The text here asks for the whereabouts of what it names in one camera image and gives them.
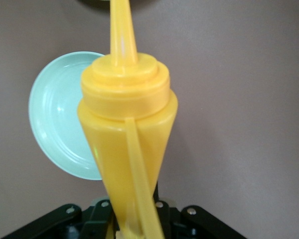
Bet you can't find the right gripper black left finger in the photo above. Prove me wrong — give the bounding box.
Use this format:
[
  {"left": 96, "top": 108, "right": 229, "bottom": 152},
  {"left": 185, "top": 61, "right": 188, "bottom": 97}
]
[{"left": 4, "top": 197, "right": 115, "bottom": 239}]

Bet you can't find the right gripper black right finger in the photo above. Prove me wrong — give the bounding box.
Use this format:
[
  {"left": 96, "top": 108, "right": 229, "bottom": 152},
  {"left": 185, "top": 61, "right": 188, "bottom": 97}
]
[{"left": 151, "top": 181, "right": 247, "bottom": 239}]

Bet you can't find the yellow squeeze bottle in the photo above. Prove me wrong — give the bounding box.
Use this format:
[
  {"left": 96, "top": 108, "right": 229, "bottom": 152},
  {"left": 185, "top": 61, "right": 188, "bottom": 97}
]
[{"left": 76, "top": 0, "right": 179, "bottom": 239}]

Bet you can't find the green plate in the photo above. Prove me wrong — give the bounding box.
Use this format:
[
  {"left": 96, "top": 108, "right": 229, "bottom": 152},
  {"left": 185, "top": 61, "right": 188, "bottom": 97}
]
[{"left": 28, "top": 51, "right": 108, "bottom": 181}]

